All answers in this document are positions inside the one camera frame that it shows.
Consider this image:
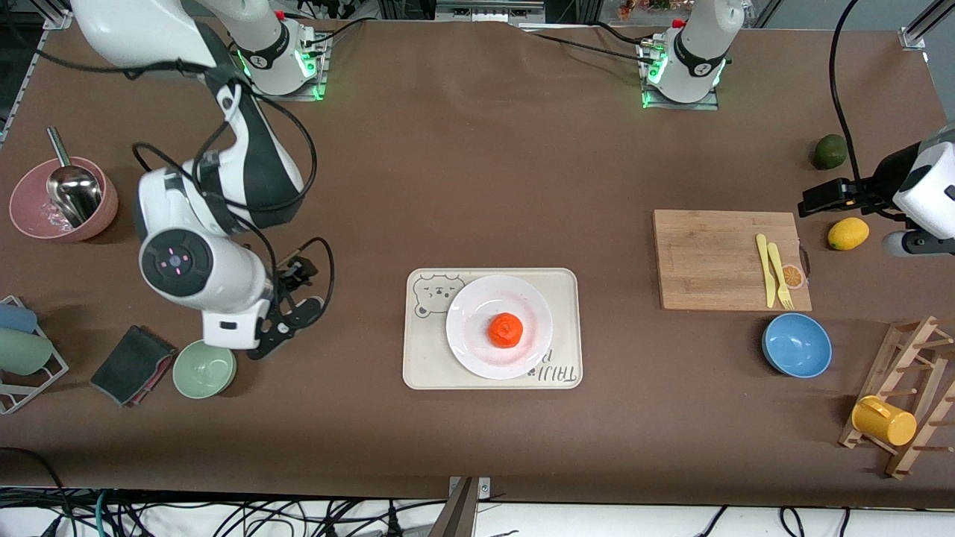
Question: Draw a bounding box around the black left camera cable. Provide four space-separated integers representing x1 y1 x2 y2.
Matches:
827 0 900 221

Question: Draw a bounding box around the dark green avocado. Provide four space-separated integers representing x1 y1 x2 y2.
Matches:
812 134 849 171

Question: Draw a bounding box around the dark camera mount pole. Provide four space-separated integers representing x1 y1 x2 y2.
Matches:
428 477 480 537

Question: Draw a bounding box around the pale green bowl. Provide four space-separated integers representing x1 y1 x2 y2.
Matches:
172 339 237 400

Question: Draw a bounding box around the metal frame structure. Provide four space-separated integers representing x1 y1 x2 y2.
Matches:
435 0 547 23

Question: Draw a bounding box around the wooden cutting board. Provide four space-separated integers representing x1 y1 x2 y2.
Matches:
653 210 813 313

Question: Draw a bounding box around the dark grey folded cloth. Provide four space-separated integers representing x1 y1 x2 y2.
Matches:
90 324 177 409

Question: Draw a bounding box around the green cup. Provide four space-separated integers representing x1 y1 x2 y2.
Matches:
0 328 54 377

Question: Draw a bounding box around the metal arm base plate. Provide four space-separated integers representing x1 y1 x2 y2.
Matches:
640 37 721 111
248 34 329 101

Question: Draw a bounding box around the yellow mug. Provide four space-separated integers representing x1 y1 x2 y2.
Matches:
851 395 918 447

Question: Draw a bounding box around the black right camera cable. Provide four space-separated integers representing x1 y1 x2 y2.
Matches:
133 60 336 308

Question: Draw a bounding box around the yellow plastic knife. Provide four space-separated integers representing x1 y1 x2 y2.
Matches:
756 233 777 309

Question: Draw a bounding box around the cream tray with bear print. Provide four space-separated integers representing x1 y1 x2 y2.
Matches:
402 268 583 391

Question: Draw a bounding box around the orange mandarin fruit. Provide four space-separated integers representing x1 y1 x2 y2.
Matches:
488 313 525 349

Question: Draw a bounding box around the blue cup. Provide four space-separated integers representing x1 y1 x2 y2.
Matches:
0 302 38 335

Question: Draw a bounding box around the wooden peg rack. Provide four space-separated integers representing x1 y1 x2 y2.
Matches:
838 315 955 480

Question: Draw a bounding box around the aluminium corner profile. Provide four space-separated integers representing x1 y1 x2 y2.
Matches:
899 0 955 51
41 0 75 32

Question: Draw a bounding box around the black camera cable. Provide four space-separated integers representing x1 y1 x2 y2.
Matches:
827 0 900 221
133 60 336 308

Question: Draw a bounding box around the white wire cup rack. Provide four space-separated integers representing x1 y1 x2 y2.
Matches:
0 295 70 415

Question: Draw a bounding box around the pink bowl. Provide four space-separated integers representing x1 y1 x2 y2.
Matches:
9 157 119 242

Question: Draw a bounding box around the metal scoop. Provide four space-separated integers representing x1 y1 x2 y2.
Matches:
46 127 104 229

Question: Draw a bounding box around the white round plate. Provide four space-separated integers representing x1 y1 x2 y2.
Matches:
445 274 554 381

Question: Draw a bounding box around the blue bowl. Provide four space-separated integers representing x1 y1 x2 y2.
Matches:
762 313 833 379

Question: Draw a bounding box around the yellow plastic fork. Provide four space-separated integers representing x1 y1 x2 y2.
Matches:
767 242 795 310

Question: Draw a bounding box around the black base cable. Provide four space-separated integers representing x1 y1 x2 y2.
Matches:
298 16 370 57
522 22 657 64

